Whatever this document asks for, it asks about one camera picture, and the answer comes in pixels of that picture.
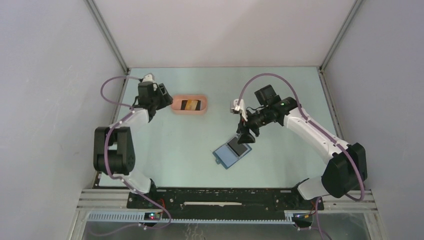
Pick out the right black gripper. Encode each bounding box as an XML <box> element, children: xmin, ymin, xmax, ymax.
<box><xmin>236</xmin><ymin>106</ymin><xmax>272</xmax><ymax>145</ymax></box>

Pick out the pink oval tray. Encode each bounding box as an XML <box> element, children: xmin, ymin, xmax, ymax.
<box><xmin>171</xmin><ymin>94</ymin><xmax>208</xmax><ymax>115</ymax></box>

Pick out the blue card holder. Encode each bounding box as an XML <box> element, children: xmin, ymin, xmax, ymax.
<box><xmin>212</xmin><ymin>134</ymin><xmax>252</xmax><ymax>170</ymax></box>

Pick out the gold credit card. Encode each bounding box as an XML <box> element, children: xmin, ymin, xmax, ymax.
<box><xmin>184</xmin><ymin>99</ymin><xmax>199</xmax><ymax>111</ymax></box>

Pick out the black credit card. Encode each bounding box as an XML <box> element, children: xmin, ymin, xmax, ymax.
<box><xmin>227</xmin><ymin>137</ymin><xmax>249</xmax><ymax>157</ymax></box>

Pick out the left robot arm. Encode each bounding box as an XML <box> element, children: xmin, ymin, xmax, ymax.
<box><xmin>93</xmin><ymin>80</ymin><xmax>173</xmax><ymax>208</ymax></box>

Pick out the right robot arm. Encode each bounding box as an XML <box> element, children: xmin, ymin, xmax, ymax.
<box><xmin>230</xmin><ymin>85</ymin><xmax>367</xmax><ymax>209</ymax></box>

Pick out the right controller board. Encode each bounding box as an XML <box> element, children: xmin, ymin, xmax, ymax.
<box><xmin>292</xmin><ymin>214</ymin><xmax>314</xmax><ymax>222</ymax></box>

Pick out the controller board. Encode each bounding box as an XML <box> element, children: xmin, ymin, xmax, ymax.
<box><xmin>144</xmin><ymin>212</ymin><xmax>162</xmax><ymax>221</ymax></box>
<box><xmin>292</xmin><ymin>214</ymin><xmax>314</xmax><ymax>222</ymax></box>

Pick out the left controller board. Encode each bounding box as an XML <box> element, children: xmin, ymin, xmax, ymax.
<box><xmin>144</xmin><ymin>212</ymin><xmax>162</xmax><ymax>221</ymax></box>

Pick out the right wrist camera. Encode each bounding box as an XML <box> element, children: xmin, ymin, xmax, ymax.
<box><xmin>230</xmin><ymin>99</ymin><xmax>248</xmax><ymax>122</ymax></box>

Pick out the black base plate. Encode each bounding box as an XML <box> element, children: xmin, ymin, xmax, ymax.
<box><xmin>126</xmin><ymin>187</ymin><xmax>324</xmax><ymax>220</ymax></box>

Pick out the aluminium front rail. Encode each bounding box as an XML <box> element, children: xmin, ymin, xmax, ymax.
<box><xmin>76</xmin><ymin>189</ymin><xmax>378</xmax><ymax>214</ymax></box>

